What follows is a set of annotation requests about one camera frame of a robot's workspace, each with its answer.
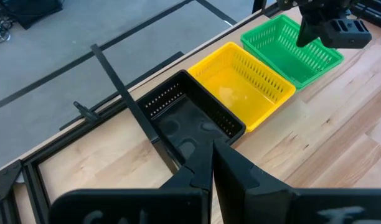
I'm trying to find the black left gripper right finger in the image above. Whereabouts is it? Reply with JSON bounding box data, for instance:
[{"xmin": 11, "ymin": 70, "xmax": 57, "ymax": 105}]
[{"xmin": 213, "ymin": 139, "xmax": 381, "ymax": 224}]

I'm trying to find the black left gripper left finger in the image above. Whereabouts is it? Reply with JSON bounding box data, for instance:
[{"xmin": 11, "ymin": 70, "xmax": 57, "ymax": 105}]
[{"xmin": 49, "ymin": 139, "xmax": 214, "ymax": 224}]

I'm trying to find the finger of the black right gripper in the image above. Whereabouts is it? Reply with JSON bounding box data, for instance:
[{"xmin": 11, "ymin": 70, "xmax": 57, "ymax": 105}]
[{"xmin": 296, "ymin": 14, "xmax": 322, "ymax": 48}]

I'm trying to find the green plastic basket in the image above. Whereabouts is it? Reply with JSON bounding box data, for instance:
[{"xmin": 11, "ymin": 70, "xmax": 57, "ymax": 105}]
[{"xmin": 240, "ymin": 14, "xmax": 345, "ymax": 91}]

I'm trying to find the yellow plastic basket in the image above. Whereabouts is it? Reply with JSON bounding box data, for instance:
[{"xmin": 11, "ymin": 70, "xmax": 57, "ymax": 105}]
[{"xmin": 187, "ymin": 42, "xmax": 296, "ymax": 133}]

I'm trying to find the black plastic basket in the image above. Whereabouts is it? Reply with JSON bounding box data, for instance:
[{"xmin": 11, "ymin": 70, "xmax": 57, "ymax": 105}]
[{"xmin": 136, "ymin": 70, "xmax": 247, "ymax": 166}]

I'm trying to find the black floor equipment box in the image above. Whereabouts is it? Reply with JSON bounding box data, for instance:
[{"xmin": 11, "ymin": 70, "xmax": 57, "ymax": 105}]
[{"xmin": 0, "ymin": 0, "xmax": 64, "ymax": 30}]

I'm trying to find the black aluminium table frame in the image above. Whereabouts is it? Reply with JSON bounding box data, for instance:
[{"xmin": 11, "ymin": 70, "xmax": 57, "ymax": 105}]
[{"xmin": 0, "ymin": 0, "xmax": 381, "ymax": 224}]

